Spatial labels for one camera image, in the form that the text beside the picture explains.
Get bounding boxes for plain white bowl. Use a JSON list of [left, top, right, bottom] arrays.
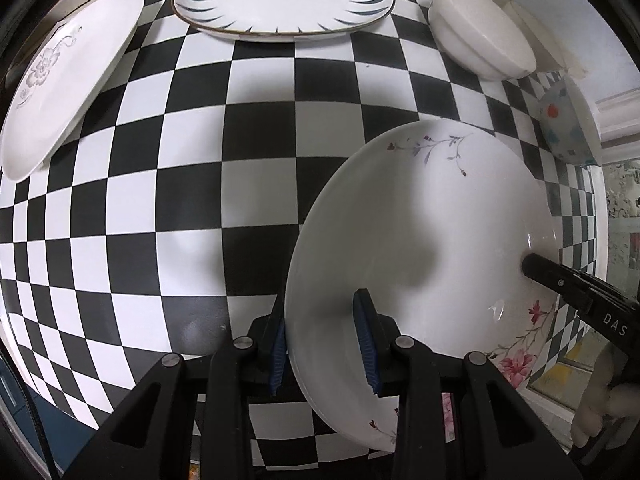
[[427, 0, 537, 80]]

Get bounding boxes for white bowl thin rim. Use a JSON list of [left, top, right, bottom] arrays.
[[502, 0, 566, 73]]

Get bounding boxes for white bowl coloured dots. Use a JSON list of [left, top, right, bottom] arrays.
[[538, 75, 602, 166]]

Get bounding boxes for checkered black white mat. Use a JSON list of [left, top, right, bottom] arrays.
[[1, 0, 603, 465]]

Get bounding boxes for white plate grey flower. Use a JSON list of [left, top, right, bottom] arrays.
[[1, 0, 144, 182]]

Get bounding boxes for white plate pink floral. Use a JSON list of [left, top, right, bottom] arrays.
[[284, 118, 559, 452]]

